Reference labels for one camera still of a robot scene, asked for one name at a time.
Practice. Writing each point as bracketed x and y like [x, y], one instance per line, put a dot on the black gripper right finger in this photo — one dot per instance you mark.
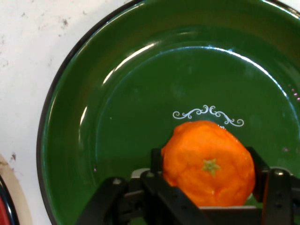
[279, 194]

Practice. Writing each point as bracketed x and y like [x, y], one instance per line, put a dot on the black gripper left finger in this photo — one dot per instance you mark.
[164, 199]

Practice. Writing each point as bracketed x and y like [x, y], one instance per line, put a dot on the orange toy tangerine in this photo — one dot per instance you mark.
[206, 164]

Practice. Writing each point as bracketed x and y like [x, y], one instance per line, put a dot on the green enamel plate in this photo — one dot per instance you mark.
[140, 93]

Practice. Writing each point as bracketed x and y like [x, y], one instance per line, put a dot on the red enamel plate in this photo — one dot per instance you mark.
[5, 206]

